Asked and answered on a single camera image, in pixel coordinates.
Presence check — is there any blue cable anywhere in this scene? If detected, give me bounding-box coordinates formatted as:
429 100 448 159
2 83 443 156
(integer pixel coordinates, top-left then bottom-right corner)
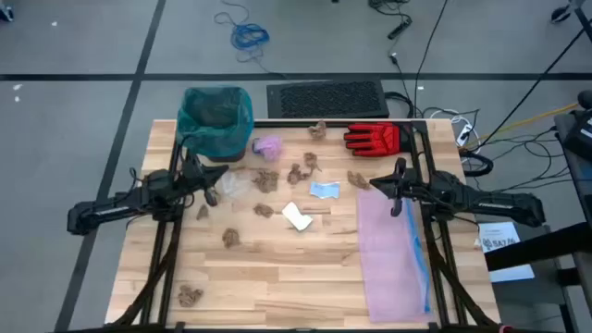
213 0 289 79

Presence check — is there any white power strip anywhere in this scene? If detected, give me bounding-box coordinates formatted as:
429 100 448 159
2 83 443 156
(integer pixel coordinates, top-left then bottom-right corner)
454 121 475 148

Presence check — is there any yellow floor cable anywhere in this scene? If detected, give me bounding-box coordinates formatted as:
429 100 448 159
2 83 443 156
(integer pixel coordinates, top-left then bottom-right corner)
463 102 580 150

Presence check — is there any pink plastic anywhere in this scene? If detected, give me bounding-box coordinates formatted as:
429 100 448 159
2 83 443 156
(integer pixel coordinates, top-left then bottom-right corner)
252 134 284 163

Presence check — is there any black crossbar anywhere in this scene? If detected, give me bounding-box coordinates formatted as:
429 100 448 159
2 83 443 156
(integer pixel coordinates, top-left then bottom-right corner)
483 220 592 274

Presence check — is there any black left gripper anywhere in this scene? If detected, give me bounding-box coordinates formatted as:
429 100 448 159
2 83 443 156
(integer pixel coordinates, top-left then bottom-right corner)
178 136 230 208

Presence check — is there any coiled black cable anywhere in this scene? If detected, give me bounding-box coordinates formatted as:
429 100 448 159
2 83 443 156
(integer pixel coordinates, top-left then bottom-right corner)
459 148 495 179

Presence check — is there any torn printed wrapper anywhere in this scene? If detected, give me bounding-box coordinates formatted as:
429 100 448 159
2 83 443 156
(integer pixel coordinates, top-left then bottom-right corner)
308 180 342 201

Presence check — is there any black device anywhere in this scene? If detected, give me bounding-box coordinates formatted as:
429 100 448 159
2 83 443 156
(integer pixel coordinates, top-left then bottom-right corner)
562 90 592 162

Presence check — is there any grey metal cart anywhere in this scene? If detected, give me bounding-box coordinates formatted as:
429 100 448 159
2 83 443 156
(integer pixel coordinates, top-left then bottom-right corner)
480 113 592 333

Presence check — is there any black power strip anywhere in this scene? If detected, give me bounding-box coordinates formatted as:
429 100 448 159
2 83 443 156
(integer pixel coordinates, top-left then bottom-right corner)
387 17 414 42

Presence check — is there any teal trash bag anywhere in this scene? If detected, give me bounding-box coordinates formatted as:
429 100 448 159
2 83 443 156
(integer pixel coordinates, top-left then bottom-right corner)
177 86 255 160

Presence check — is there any black floor cable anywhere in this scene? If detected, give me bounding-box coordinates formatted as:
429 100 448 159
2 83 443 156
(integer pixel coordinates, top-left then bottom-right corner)
413 0 450 119

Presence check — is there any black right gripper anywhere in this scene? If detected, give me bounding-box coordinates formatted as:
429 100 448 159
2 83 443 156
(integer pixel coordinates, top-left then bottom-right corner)
369 156 434 218

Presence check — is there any black plug cable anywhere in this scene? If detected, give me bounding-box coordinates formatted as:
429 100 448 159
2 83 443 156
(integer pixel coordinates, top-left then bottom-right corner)
388 39 416 119

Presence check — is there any long black cable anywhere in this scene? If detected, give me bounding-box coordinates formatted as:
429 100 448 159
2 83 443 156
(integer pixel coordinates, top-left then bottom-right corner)
475 25 592 152

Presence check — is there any white card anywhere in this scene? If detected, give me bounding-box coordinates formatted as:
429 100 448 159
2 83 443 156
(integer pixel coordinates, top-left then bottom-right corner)
281 201 315 232

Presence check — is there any clear plastic wrap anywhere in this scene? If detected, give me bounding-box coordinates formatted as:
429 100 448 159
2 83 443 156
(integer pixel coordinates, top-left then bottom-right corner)
216 170 253 200

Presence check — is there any white printed paper sheet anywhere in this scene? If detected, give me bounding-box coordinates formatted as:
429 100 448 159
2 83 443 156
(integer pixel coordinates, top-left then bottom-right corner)
477 221 537 284

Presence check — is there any black cable bundle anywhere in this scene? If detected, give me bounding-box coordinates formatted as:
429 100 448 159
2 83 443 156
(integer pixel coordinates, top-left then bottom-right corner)
368 0 413 19

